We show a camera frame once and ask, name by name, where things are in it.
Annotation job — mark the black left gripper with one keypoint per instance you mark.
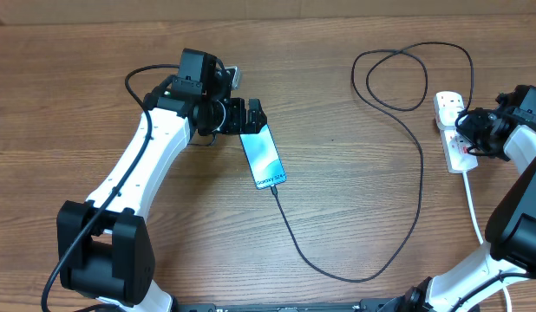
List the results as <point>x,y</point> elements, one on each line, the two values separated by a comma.
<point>237,123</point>

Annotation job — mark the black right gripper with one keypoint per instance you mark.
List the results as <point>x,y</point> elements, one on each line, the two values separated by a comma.
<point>473,118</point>

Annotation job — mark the blue Galaxy smartphone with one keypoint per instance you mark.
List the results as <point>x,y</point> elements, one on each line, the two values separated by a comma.
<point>263,159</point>

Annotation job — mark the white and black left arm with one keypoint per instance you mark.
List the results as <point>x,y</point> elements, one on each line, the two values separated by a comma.
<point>104,249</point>

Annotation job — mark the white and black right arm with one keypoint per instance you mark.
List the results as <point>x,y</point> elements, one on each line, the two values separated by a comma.
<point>507,254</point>

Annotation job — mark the white charger plug adapter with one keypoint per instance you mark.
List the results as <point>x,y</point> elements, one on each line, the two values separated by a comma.
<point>446,117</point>

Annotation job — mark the white power strip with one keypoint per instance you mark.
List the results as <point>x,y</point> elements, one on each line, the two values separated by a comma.
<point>454,145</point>

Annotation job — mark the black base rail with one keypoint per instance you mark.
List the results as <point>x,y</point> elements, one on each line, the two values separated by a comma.
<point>365,305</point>

